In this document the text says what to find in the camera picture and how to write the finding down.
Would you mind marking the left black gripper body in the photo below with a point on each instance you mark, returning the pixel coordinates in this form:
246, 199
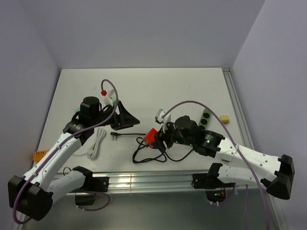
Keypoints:
102, 117

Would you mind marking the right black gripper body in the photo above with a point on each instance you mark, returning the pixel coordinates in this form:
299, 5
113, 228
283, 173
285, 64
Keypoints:
175, 137

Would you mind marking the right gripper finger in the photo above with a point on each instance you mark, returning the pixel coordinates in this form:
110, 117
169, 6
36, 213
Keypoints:
169, 128
160, 141

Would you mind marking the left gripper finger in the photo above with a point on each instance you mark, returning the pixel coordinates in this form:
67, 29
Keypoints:
125, 117
118, 125

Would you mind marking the red cube plug adapter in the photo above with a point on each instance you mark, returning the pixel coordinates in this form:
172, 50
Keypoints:
149, 138

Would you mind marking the yellow plug adapter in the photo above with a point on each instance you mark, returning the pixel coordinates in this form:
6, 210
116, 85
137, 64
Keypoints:
224, 119

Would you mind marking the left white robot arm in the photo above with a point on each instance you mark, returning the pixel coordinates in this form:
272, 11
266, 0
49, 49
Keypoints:
36, 191

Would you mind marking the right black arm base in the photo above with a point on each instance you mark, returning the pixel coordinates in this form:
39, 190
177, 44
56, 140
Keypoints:
216, 191

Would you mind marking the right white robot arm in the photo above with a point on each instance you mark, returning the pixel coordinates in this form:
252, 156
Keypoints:
233, 163

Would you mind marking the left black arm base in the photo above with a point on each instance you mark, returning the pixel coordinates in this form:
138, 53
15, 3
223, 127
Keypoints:
87, 196

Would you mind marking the green power strip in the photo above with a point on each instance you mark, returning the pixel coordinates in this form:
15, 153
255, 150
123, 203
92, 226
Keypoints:
204, 119

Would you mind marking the orange power strip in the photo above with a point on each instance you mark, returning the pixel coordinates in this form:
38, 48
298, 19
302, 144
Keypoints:
38, 155

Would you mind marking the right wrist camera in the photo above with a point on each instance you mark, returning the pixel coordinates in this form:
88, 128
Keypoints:
163, 119

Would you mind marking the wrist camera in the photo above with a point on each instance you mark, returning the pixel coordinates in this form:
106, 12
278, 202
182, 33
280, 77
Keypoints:
163, 119
109, 97

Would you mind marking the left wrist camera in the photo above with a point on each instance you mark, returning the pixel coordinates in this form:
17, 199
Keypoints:
109, 97

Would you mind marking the aluminium mounting rail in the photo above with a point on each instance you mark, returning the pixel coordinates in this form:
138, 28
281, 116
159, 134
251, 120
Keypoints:
149, 182

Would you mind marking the aluminium side frame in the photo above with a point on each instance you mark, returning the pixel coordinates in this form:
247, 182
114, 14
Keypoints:
276, 209

